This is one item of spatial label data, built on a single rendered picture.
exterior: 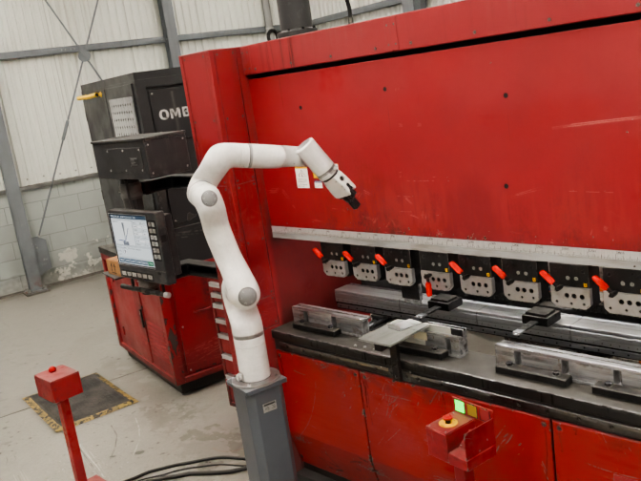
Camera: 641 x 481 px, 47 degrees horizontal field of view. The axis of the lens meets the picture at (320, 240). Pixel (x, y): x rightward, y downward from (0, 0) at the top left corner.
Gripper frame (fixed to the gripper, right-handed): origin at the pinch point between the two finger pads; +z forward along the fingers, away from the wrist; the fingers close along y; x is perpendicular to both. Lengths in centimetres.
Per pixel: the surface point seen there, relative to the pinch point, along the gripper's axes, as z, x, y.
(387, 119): -10.5, -39.5, -0.9
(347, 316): 58, 5, 59
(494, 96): -3, -41, -52
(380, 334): 55, 20, 21
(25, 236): -19, -91, 705
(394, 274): 44.0, -5.1, 19.6
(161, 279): -11, 39, 108
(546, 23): -17, -50, -80
